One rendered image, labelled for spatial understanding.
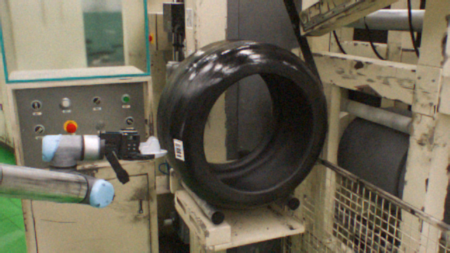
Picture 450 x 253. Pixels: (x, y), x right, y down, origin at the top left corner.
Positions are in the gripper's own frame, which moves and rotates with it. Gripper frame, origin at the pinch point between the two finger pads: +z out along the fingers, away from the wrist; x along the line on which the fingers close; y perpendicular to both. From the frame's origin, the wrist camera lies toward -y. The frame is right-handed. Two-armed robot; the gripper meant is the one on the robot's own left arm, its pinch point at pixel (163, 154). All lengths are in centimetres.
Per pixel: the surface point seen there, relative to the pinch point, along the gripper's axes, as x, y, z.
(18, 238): 179, -117, -46
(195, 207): 7.0, -22.2, 15.2
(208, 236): -10.4, -24.4, 14.1
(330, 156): 21, -8, 80
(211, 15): 27, 45, 22
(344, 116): 45, 5, 104
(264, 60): -11.3, 32.9, 25.3
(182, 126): -9.6, 11.4, 2.2
